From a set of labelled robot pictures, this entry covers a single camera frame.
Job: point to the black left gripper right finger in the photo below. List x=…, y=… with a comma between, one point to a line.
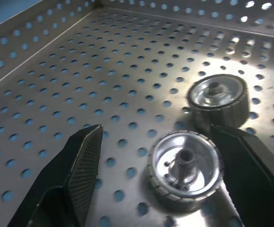
x=250, y=175

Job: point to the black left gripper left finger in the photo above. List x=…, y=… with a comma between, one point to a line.
x=80, y=179

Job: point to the metal roller with rubber rim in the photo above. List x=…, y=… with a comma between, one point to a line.
x=218, y=99
x=184, y=169

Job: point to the perforated steel tray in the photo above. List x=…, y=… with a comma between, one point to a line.
x=84, y=78

